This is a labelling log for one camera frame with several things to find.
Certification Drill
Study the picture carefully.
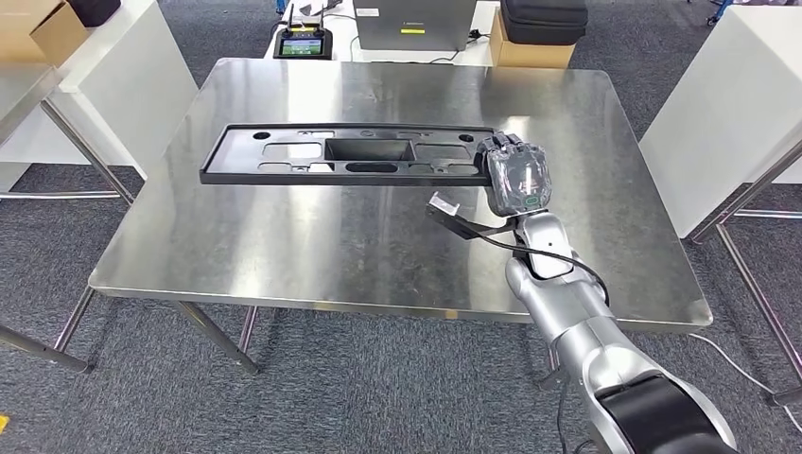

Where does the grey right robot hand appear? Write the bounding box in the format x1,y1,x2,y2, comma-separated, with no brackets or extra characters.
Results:
476,132,554,218

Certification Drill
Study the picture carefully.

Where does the black plastic plate frame part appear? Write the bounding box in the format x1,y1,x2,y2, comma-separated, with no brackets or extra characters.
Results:
199,122,502,188

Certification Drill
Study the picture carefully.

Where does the stainless steel workbench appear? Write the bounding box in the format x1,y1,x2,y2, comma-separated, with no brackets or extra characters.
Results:
53,57,716,390

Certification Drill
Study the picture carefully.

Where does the brown cardboard box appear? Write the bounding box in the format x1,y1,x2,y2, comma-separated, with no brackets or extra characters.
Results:
488,9,576,70
0,0,91,69

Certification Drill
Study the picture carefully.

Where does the black carry case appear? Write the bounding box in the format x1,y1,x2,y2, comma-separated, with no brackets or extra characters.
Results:
499,0,590,46

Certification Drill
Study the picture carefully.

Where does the grey equipment case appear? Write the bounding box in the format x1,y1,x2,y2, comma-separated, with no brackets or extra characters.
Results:
352,0,479,53

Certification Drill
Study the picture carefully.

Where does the black remote controller with screen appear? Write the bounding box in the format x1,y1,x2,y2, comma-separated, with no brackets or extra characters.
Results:
272,3,335,61

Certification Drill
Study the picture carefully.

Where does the black bag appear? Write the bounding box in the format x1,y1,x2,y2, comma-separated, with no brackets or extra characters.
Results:
67,0,123,28

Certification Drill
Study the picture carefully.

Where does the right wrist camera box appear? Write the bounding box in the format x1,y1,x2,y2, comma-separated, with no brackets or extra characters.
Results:
426,192,524,240

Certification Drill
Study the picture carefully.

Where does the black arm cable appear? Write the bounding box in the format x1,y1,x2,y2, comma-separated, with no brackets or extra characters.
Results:
480,233,612,454

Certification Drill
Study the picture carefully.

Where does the black power cable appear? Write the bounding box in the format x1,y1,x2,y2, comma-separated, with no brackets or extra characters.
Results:
432,27,490,65

